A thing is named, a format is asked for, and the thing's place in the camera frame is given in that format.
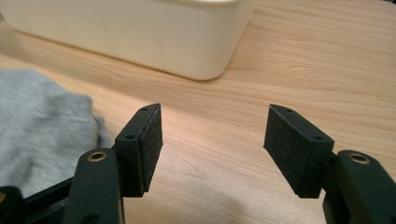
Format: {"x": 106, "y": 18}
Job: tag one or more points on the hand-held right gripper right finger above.
{"x": 295, "y": 152}

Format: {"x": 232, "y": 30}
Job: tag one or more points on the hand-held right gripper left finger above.
{"x": 141, "y": 155}

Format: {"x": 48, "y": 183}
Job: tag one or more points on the grey cloth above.
{"x": 40, "y": 124}

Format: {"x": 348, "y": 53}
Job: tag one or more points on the white divided storage box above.
{"x": 140, "y": 34}

